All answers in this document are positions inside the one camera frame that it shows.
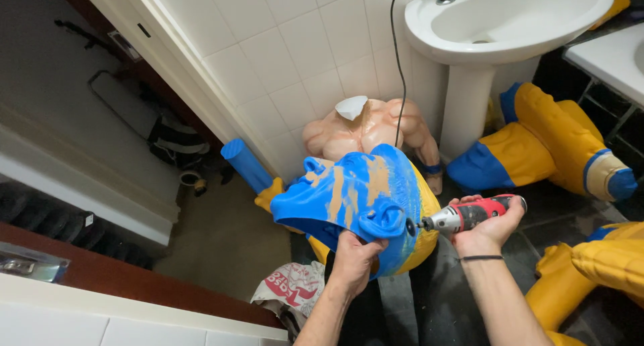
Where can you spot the person's right hand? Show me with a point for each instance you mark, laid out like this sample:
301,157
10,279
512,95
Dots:
485,238

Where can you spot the person's left hand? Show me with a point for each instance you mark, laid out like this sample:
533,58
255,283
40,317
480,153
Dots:
354,265

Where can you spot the red rotary tool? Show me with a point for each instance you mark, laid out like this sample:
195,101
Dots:
473,215

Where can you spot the blue and yellow figure head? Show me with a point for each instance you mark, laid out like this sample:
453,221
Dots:
352,195

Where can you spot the black wristband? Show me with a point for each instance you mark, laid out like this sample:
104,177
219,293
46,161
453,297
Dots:
480,258

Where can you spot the white plastic bag red print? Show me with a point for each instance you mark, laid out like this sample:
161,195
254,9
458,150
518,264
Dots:
294,288

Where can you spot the person's dark trousers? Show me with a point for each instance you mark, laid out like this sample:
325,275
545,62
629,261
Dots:
437,295

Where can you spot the yellow smooth figure piece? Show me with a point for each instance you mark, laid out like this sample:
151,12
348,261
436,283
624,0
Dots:
558,295

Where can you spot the yellow figure limb piece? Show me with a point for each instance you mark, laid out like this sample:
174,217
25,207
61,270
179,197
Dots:
269,195

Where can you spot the yellow and blue figure trousers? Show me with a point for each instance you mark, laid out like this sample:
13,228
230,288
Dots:
543,139

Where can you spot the yellow ribbed figure piece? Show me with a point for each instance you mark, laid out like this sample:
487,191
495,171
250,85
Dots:
611,260

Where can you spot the muscular figure torso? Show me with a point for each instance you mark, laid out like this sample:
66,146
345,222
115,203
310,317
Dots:
372,129

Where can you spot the blue cylinder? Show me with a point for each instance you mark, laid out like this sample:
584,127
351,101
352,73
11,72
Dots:
246,165

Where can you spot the white neck piece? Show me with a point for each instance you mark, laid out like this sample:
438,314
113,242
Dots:
351,107

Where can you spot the tape roll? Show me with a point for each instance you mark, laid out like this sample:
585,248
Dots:
193,182

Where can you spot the small yellow figure piece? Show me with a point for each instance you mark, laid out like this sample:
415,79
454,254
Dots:
611,11

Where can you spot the white tiled ledge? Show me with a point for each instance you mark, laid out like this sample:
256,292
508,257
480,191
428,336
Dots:
100,321

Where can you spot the grey flat board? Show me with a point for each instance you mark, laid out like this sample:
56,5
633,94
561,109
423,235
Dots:
123,102

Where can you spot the dark ribbed mat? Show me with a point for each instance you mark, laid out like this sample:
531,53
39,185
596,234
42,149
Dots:
60,225

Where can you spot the chrome fitting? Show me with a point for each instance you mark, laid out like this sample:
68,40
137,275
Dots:
30,265

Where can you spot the white basin on metal frame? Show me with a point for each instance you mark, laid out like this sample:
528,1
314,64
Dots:
609,59

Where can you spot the white pedestal sink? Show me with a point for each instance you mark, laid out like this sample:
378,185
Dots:
503,19

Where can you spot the white door frame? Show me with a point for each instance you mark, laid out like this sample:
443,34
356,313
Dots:
171,59

